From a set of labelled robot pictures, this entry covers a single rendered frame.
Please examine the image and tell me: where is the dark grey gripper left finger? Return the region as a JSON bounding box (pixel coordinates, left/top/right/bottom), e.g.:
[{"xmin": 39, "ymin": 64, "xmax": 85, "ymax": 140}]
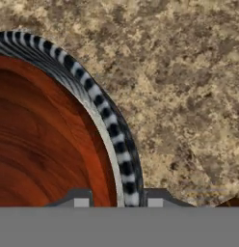
[{"xmin": 45, "ymin": 188, "xmax": 94, "ymax": 208}]

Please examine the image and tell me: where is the brown bowl with checkered rim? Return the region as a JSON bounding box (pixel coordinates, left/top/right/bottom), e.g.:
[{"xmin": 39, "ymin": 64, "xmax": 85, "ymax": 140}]
[{"xmin": 0, "ymin": 30, "xmax": 145, "ymax": 208}]

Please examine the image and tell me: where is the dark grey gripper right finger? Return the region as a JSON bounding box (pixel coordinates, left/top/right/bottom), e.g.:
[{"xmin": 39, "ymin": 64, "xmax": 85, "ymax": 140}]
[{"xmin": 144, "ymin": 188, "xmax": 195, "ymax": 208}]

